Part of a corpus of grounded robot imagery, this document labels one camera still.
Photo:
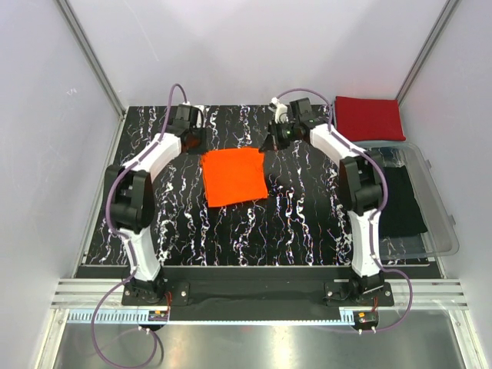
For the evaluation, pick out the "slotted cable duct rail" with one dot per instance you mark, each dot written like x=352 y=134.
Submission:
x=329 y=317

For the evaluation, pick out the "clear plastic bin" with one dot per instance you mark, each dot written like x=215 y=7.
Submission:
x=440 y=238

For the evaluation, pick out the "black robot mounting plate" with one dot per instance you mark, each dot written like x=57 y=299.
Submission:
x=337 y=293

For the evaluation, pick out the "right aluminium frame post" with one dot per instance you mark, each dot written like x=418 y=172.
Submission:
x=433 y=37

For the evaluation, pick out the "black folded t-shirt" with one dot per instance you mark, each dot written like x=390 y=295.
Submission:
x=401 y=216

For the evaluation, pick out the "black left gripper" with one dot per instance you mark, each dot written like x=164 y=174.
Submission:
x=201 y=148

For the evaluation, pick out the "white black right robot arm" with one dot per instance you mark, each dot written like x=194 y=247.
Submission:
x=362 y=189

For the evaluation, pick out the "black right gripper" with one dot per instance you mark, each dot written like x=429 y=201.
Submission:
x=272 y=139

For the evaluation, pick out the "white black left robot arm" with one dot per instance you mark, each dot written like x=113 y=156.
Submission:
x=130 y=198

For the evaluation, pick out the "aluminium extrusion rail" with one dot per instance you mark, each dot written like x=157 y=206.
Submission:
x=427 y=294

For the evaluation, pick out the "orange t-shirt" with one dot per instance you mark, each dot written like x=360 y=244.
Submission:
x=232 y=176

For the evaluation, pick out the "left aluminium frame post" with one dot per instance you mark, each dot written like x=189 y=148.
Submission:
x=76 y=28

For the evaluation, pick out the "aluminium frame post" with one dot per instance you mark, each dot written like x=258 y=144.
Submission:
x=76 y=28
x=433 y=37

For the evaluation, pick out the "red folded t-shirt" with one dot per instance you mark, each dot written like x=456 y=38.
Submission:
x=359 y=119

